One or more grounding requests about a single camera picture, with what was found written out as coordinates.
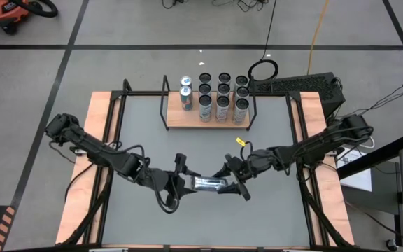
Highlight Celsius Tropical Vibe can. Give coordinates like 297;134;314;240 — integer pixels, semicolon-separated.
235;85;250;99
232;97;250;126

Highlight black looped floor cable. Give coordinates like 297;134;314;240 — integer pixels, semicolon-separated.
248;0;280;83

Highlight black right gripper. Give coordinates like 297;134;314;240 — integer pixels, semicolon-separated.
211;149;279;202

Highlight yellow cable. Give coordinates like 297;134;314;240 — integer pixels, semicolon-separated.
306;0;330;76

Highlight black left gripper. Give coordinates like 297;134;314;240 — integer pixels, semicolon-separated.
138;153;202;202

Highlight wooden shelf black metal legs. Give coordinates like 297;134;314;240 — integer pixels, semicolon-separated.
158;74;258;132

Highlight black aluminium rig frame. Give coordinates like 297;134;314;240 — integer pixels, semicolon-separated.
56;78;356;250

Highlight orange shop vacuum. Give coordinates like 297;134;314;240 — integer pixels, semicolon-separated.
0;0;59;36

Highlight black desk beam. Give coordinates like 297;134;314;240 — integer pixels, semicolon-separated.
337;132;403;180

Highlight white printed paper sheet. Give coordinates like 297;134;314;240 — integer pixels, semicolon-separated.
336;146;374;193

